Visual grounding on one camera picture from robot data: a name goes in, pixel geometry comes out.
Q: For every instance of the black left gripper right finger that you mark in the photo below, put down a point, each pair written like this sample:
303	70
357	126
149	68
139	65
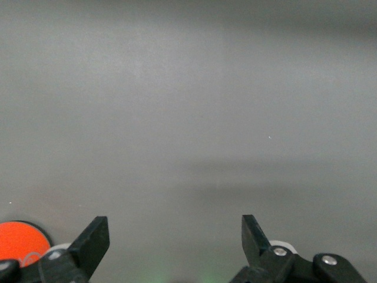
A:
259	247

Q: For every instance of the dark grey table mat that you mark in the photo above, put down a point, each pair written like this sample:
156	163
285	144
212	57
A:
188	103

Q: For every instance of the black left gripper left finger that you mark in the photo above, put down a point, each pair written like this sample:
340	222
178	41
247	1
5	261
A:
85	250

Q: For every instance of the orange cylinder container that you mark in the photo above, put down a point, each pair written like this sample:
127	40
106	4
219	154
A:
20	241

